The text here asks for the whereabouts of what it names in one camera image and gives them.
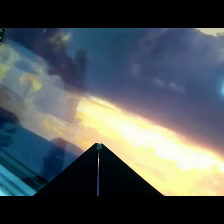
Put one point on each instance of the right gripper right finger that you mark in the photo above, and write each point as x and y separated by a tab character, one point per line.
121	178

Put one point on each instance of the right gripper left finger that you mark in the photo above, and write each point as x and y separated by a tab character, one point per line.
78	178

